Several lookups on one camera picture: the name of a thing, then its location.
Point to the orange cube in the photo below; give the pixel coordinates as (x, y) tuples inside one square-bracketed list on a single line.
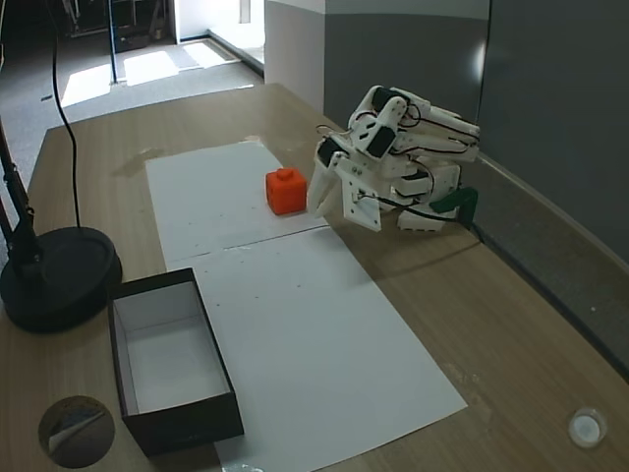
[(287, 192)]

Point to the brown cardboard box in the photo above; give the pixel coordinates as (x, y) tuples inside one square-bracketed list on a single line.
[(187, 423)]

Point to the green table clamp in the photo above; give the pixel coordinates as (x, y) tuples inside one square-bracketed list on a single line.
[(454, 200)]

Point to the blue metal pole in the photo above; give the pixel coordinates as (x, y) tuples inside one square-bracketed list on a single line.
[(115, 49)]

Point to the black round lamp base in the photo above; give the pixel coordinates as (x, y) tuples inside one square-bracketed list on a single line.
[(64, 275)]

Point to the clear round plastic cap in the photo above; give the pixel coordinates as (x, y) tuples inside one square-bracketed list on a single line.
[(587, 428)]

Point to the round grey disc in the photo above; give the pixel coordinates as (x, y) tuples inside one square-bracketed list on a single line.
[(81, 437)]

